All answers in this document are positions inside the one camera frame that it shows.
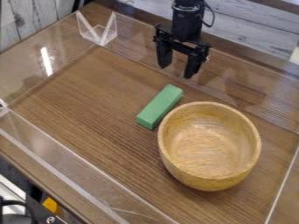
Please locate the clear acrylic corner bracket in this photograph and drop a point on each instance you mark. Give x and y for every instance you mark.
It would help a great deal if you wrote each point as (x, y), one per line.
(97, 34)

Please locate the green rectangular block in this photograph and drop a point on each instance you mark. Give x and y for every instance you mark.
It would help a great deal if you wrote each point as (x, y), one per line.
(159, 106)

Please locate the clear acrylic enclosure wall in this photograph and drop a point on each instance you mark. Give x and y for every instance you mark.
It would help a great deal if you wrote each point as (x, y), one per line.
(68, 132)

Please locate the yellow label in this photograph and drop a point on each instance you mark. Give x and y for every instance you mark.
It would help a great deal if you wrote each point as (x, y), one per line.
(50, 205)

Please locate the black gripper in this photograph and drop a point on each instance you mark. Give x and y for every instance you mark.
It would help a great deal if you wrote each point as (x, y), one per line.
(181, 37)

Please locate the brown wooden bowl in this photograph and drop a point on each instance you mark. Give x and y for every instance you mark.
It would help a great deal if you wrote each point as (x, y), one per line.
(209, 145)

